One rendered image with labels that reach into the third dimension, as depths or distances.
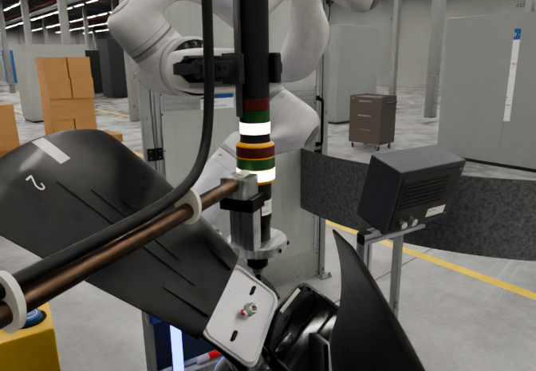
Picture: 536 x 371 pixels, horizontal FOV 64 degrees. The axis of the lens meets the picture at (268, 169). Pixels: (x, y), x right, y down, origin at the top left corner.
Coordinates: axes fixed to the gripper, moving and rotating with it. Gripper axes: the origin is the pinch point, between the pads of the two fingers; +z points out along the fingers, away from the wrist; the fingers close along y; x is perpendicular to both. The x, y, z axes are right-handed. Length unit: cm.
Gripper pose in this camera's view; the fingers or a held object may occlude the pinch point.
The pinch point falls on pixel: (251, 68)
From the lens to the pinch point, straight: 47.3
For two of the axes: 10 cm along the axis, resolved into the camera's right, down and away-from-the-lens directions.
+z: 5.2, 2.0, -8.3
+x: -0.2, -9.7, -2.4
